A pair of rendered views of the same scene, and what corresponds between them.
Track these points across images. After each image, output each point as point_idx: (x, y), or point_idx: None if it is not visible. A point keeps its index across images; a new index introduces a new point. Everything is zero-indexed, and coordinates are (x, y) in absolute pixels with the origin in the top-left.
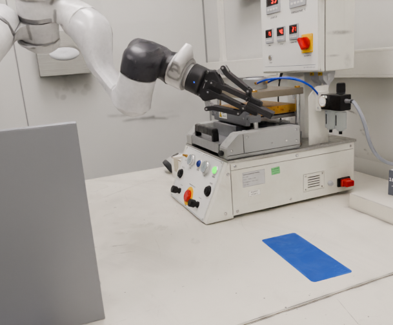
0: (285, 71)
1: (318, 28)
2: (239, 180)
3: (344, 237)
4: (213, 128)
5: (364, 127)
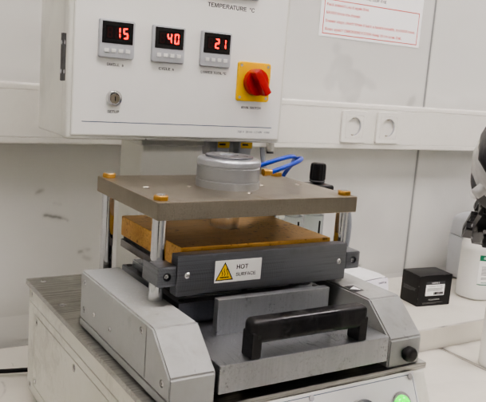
0: (174, 136)
1: (284, 57)
2: None
3: (436, 398)
4: (361, 305)
5: (350, 231)
